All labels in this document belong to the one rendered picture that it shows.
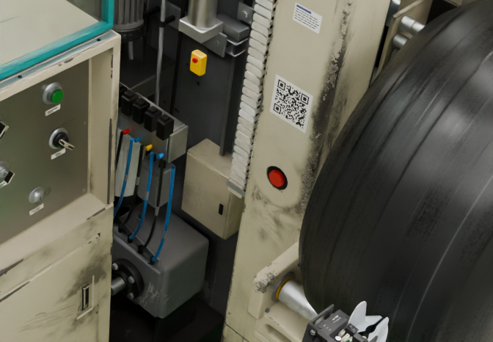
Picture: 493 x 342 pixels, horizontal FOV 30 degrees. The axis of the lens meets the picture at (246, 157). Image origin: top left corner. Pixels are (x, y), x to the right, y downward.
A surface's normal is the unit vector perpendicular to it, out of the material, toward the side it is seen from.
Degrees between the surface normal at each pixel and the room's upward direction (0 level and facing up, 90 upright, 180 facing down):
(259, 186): 90
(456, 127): 37
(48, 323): 90
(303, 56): 90
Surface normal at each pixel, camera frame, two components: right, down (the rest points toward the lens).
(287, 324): 0.12, -0.75
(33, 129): 0.75, 0.50
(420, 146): -0.39, -0.20
